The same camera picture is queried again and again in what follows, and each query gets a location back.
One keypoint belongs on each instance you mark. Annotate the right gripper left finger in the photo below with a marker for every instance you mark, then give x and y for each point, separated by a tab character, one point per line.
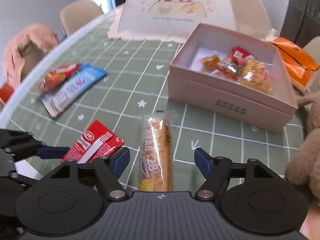
108	171

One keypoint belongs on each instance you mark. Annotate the pink cloth on chair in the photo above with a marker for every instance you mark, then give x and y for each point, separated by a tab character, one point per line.
25	50

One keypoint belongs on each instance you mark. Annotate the light blue snack packet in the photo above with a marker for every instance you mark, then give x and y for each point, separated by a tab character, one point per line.
58	99

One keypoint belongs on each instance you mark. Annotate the brown plush toy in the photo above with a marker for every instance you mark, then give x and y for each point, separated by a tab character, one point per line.
304	166

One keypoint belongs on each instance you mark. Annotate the red wrapped snack in box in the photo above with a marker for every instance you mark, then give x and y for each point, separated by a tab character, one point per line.
232	65

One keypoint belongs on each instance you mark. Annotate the red spicy snack packet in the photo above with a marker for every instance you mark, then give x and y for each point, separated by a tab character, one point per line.
96	141

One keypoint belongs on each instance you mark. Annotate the orange snack bag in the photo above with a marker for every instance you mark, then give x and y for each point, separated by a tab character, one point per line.
301	67

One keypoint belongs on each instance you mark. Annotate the small orange candy in box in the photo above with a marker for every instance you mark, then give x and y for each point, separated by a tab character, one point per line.
209	63

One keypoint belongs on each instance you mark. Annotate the white mesh food cover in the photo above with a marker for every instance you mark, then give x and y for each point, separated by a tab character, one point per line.
175	20

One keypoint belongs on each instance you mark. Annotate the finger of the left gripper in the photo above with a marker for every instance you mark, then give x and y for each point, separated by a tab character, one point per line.
51	152

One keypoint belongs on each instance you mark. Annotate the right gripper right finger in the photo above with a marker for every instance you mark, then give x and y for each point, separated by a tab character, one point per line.
216	173

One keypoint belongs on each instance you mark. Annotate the red chicken snack pouch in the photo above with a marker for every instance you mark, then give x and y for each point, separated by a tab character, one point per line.
56	77

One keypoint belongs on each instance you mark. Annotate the bread stick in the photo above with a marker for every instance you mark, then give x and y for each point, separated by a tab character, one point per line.
156	154

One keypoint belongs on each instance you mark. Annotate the green grid tablecloth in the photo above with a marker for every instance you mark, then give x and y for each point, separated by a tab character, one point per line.
136	84

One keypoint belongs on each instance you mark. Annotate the yellow wrapped pastry in box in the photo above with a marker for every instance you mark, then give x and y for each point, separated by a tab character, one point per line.
255	75

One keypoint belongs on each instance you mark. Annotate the beige dining chair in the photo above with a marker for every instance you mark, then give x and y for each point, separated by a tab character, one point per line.
77	14

